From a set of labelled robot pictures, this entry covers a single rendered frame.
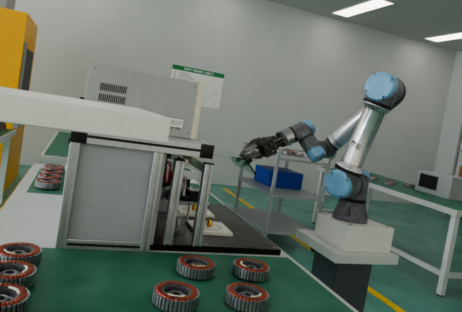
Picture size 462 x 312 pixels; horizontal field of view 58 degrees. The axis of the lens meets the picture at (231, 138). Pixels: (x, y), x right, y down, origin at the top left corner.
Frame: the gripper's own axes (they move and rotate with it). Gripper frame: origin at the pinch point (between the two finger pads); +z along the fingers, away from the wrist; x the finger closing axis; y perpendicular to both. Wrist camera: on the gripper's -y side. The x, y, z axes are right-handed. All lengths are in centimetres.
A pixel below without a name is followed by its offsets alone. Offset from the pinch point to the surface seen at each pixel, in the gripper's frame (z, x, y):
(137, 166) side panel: 44, -21, 38
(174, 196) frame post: 37, -7, 37
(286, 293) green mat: 21, 23, 68
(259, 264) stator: 22, 19, 55
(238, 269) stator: 29, 15, 58
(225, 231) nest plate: 22.8, 18.3, 23.5
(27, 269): 78, -14, 65
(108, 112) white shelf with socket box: 48, -45, 114
